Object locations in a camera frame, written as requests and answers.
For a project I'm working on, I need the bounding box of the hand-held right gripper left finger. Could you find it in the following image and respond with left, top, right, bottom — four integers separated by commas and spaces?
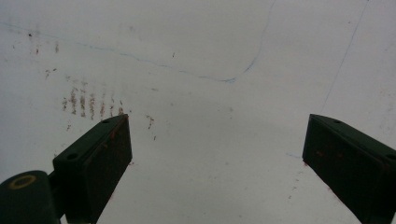
51, 113, 134, 224

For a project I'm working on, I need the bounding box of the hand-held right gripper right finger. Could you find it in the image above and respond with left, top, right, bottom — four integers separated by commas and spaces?
302, 113, 396, 224

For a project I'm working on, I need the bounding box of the white table mat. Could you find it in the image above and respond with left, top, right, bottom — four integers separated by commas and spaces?
0, 0, 396, 224

